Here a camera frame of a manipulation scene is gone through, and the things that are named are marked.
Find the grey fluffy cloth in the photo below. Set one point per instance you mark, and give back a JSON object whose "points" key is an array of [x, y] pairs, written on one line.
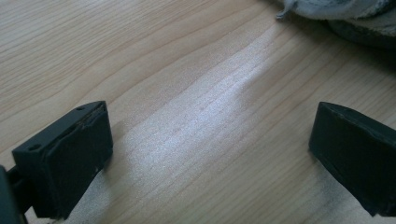
{"points": [[336, 9]]}

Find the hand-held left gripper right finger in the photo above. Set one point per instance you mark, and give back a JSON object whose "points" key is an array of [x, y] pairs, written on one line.
{"points": [[358, 149]]}

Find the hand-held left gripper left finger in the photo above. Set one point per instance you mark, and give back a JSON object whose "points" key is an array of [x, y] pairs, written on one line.
{"points": [[71, 155]]}

